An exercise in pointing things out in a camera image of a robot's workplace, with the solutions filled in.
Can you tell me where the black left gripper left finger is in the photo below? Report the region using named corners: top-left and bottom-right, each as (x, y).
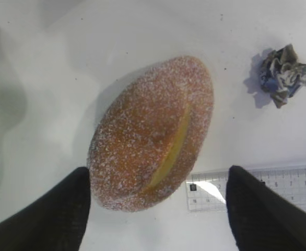
top-left (0, 167), bottom-right (91, 250)

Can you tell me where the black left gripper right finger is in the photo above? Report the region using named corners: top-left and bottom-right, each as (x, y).
top-left (226, 166), bottom-right (306, 250)

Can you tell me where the clear plastic ruler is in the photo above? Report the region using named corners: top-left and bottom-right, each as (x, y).
top-left (185, 164), bottom-right (306, 212)

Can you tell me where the sugared bread roll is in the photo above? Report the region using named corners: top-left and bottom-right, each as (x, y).
top-left (87, 55), bottom-right (214, 212)

